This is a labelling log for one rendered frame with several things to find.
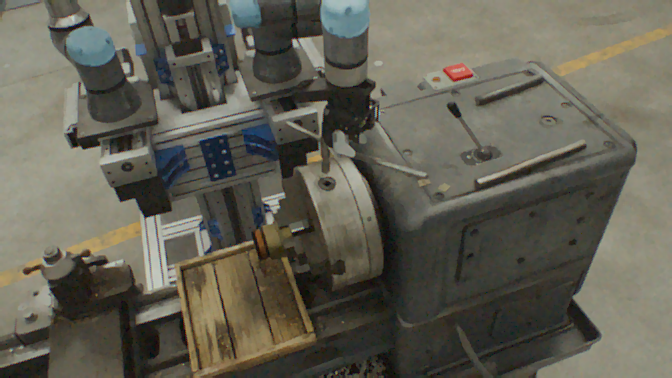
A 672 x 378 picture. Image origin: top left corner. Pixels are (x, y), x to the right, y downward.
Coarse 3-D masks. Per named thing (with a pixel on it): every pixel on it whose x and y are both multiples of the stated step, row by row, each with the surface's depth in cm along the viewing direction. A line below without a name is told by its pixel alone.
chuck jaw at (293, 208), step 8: (296, 176) 135; (288, 184) 133; (296, 184) 134; (288, 192) 134; (296, 192) 134; (280, 200) 134; (288, 200) 134; (296, 200) 134; (304, 200) 134; (280, 208) 136; (288, 208) 134; (296, 208) 134; (304, 208) 135; (280, 216) 133; (288, 216) 134; (296, 216) 134; (304, 216) 135; (280, 224) 134
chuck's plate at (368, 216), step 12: (348, 168) 129; (348, 180) 126; (360, 180) 126; (360, 192) 125; (360, 204) 124; (360, 216) 124; (372, 216) 124; (372, 228) 124; (372, 240) 125; (372, 252) 126; (372, 264) 128; (372, 276) 134
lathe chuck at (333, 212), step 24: (312, 168) 131; (336, 168) 129; (312, 192) 124; (336, 192) 125; (312, 216) 131; (336, 216) 123; (336, 240) 123; (360, 240) 124; (360, 264) 127; (336, 288) 132
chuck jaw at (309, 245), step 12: (288, 240) 132; (300, 240) 132; (312, 240) 131; (288, 252) 131; (300, 252) 128; (312, 252) 128; (324, 252) 127; (300, 264) 130; (312, 264) 125; (324, 264) 126; (336, 264) 125
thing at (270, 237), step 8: (272, 224) 134; (288, 224) 135; (256, 232) 133; (264, 232) 132; (272, 232) 132; (280, 232) 133; (288, 232) 133; (256, 240) 131; (264, 240) 132; (272, 240) 131; (280, 240) 131; (256, 248) 131; (264, 248) 131; (272, 248) 131; (280, 248) 132; (264, 256) 132; (272, 256) 133; (280, 256) 134
